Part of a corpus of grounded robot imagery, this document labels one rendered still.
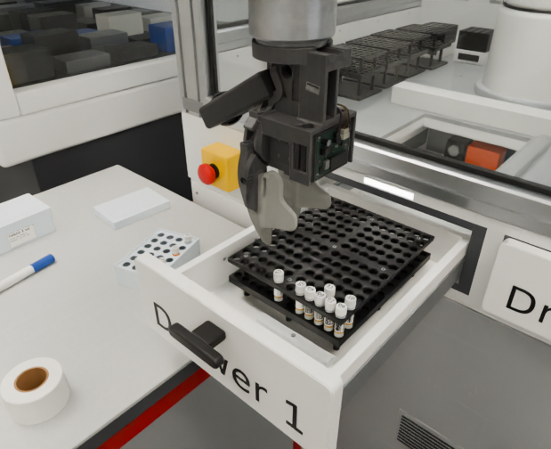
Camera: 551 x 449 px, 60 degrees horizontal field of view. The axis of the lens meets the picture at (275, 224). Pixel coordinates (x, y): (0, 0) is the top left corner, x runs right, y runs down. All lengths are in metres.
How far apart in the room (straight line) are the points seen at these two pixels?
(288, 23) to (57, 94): 0.88
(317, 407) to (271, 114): 0.27
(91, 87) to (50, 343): 0.69
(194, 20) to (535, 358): 0.75
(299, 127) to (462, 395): 0.57
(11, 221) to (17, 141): 0.29
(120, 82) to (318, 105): 0.93
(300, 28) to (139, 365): 0.48
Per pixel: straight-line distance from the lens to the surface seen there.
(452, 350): 0.81
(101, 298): 0.81
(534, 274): 0.66
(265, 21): 0.42
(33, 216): 0.98
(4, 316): 0.84
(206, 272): 0.64
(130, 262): 0.82
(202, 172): 0.88
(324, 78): 0.41
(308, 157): 0.42
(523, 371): 0.78
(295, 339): 0.58
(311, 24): 0.41
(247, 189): 0.47
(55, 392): 0.65
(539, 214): 0.64
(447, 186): 0.68
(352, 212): 0.72
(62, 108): 1.24
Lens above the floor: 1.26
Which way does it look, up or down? 32 degrees down
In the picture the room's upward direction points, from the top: straight up
